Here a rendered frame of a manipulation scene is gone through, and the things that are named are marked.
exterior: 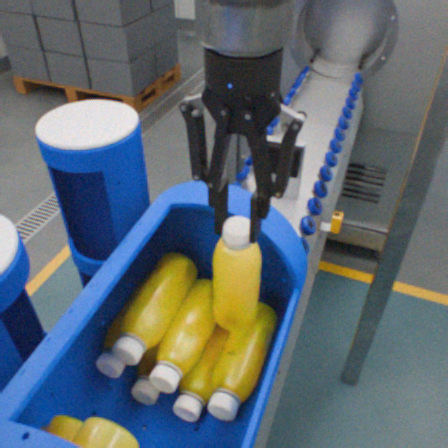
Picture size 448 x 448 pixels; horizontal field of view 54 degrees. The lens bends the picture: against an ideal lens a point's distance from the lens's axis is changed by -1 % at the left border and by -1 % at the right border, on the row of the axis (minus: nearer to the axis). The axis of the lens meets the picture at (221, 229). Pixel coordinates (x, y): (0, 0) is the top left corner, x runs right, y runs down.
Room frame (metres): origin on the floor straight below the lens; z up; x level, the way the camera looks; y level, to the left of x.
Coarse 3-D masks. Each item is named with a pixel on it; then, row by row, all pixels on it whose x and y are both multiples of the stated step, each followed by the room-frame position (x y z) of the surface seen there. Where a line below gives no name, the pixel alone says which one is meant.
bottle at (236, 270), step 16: (224, 240) 0.42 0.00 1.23; (224, 256) 0.41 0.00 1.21; (240, 256) 0.41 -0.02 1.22; (256, 256) 0.41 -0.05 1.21; (224, 272) 0.40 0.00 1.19; (240, 272) 0.40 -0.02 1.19; (256, 272) 0.41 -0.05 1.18; (224, 288) 0.40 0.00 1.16; (240, 288) 0.40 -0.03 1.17; (256, 288) 0.41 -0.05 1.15; (224, 304) 0.40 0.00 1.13; (240, 304) 0.40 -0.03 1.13; (256, 304) 0.41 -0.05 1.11; (224, 320) 0.40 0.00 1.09; (240, 320) 0.40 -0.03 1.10
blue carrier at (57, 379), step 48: (192, 192) 0.52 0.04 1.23; (240, 192) 0.52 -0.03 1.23; (144, 240) 0.43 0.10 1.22; (192, 240) 0.56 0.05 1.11; (288, 240) 0.47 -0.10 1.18; (96, 288) 0.36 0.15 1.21; (288, 288) 0.50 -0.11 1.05; (48, 336) 0.30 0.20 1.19; (96, 336) 0.40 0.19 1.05; (48, 384) 0.31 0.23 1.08; (96, 384) 0.35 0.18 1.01; (0, 432) 0.18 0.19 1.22; (144, 432) 0.30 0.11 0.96; (192, 432) 0.30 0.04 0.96; (240, 432) 0.27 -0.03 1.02
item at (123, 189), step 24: (120, 144) 1.03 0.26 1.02; (48, 168) 1.11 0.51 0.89; (72, 168) 0.99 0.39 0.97; (96, 168) 0.99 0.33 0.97; (120, 168) 1.02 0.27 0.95; (144, 168) 1.12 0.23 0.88; (72, 192) 1.19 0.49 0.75; (96, 192) 1.25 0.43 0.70; (120, 192) 1.02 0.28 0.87; (144, 192) 1.09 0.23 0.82; (72, 216) 1.16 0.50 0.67; (96, 216) 1.24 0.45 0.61; (120, 216) 1.01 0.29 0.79; (72, 240) 1.10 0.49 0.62; (96, 240) 1.23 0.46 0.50; (120, 240) 1.00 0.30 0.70; (96, 264) 0.99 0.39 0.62
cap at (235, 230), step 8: (240, 216) 0.45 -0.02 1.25; (224, 224) 0.43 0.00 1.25; (232, 224) 0.43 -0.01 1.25; (240, 224) 0.43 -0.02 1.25; (248, 224) 0.43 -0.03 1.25; (224, 232) 0.42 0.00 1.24; (232, 232) 0.42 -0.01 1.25; (240, 232) 0.42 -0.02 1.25; (248, 232) 0.42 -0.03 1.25; (232, 240) 0.41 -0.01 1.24; (240, 240) 0.41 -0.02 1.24; (248, 240) 0.42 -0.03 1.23
